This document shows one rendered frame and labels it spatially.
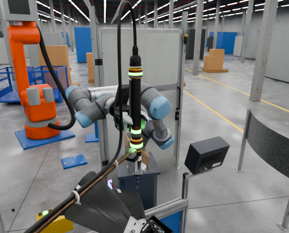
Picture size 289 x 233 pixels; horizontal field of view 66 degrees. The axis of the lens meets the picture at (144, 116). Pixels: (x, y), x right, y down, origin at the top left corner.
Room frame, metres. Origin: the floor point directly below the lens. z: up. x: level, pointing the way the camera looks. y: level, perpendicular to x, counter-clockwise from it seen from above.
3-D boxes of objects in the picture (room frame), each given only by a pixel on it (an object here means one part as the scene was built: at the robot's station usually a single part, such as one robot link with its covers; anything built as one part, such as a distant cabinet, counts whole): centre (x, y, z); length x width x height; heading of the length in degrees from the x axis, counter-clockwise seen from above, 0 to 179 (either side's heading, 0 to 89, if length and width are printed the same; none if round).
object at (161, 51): (2.74, 0.01, 1.10); 1.21 x 0.06 x 2.20; 117
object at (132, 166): (0.70, 0.03, 1.50); 0.09 x 0.07 x 0.10; 152
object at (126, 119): (0.70, 0.06, 1.64); 0.09 x 0.03 x 0.06; 15
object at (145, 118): (0.73, 0.01, 1.64); 0.09 x 0.03 x 0.06; 39
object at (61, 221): (0.89, 0.46, 1.02); 0.16 x 0.10 x 0.11; 117
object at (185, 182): (1.27, -0.28, 0.96); 0.03 x 0.03 x 0.20; 27
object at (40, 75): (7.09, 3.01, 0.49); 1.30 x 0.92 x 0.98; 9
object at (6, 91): (6.88, 4.00, 0.49); 1.27 x 0.88 x 0.98; 9
